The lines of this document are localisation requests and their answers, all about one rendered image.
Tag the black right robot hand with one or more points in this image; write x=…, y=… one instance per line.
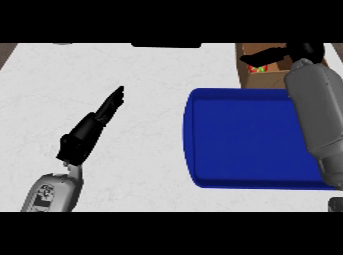
x=303, y=50

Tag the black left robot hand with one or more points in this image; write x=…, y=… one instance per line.
x=84, y=132

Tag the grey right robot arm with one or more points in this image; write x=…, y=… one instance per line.
x=322, y=126

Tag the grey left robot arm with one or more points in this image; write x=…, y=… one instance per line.
x=50, y=194

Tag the cardboard box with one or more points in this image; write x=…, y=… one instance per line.
x=262, y=74

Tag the blue tray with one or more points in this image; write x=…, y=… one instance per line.
x=244, y=137

